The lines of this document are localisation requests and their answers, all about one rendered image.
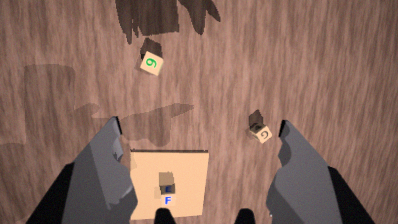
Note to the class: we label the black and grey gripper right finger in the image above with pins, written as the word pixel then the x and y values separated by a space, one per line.
pixel 306 190

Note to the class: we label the peach mat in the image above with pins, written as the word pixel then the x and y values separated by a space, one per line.
pixel 186 170

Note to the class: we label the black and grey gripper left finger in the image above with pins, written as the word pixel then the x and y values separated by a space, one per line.
pixel 94 189

